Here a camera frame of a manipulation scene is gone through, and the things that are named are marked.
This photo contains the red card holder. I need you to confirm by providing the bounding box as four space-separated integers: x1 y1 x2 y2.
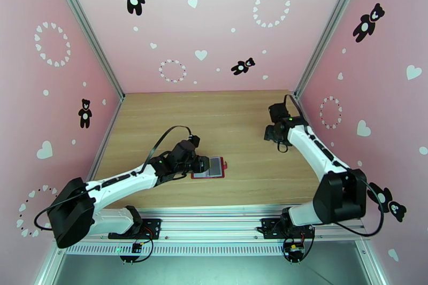
191 156 230 180

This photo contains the dark plain credit card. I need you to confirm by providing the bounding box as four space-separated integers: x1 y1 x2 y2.
209 158 224 177

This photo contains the perforated metal strip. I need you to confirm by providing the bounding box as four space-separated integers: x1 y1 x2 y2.
65 244 357 256

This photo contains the grey sheet metal pan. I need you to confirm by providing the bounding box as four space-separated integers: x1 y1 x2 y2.
50 255 372 285

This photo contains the circuit board with yellow connector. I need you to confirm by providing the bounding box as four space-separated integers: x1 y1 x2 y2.
285 243 305 261

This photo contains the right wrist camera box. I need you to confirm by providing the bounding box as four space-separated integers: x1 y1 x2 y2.
269 103 291 122

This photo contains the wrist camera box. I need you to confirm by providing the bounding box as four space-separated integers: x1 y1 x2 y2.
269 103 291 122
171 134 201 161

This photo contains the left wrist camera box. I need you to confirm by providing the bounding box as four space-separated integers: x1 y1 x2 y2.
171 134 201 161

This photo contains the aluminium table side rail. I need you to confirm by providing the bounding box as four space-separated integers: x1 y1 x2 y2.
293 93 350 214
87 93 125 181

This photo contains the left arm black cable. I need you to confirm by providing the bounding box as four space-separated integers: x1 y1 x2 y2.
33 125 193 232

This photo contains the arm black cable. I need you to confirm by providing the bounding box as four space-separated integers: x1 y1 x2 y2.
33 125 193 232
277 94 384 237

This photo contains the wide aluminium rail bed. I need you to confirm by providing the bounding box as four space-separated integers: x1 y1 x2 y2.
53 205 370 243

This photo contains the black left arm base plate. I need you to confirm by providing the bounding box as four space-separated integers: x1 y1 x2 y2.
108 218 162 241

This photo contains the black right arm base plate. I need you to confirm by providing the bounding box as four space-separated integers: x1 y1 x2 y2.
257 217 316 241

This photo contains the aluminium corner frame post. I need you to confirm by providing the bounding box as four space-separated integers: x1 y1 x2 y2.
33 240 66 285
354 240 390 285
293 0 370 99
45 0 126 103

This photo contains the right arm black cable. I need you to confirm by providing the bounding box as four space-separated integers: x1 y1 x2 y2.
277 94 384 237

